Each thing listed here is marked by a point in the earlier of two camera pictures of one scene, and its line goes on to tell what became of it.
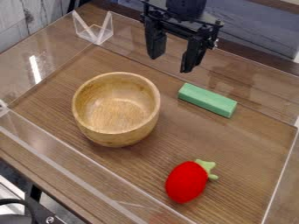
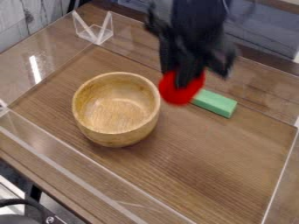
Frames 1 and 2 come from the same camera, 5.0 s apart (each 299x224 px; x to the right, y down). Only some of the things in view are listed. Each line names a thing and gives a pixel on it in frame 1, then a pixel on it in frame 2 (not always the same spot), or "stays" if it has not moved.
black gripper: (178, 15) -> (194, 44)
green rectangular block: (209, 100) stays
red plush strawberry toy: (187, 178) -> (171, 93)
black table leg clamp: (42, 215) stays
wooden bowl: (117, 106) stays
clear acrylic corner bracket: (94, 33) stays
